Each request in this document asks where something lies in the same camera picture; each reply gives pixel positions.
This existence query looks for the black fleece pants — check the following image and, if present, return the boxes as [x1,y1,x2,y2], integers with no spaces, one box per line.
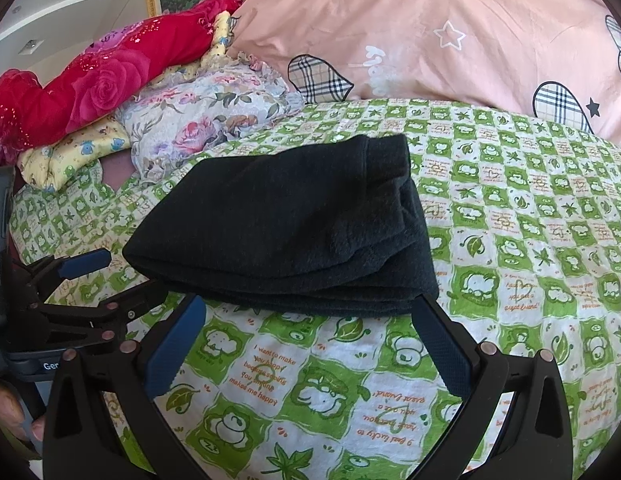
[123,134,440,316]

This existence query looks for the person's left hand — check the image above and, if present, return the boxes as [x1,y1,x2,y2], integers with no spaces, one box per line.
[0,382,46,442]

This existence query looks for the yellow floral pillow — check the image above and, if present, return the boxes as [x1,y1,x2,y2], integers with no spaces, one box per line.
[16,11,232,193]

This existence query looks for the red rose blanket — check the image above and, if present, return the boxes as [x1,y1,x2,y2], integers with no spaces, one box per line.
[0,0,242,167]

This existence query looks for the floral white pillow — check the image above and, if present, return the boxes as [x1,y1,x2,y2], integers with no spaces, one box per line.
[116,52,305,182]

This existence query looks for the green white patterned bedsheet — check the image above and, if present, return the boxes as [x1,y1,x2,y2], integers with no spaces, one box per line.
[6,96,621,480]

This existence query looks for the pink plaid-patch duvet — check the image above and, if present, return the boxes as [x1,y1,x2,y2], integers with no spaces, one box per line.
[232,0,621,146]

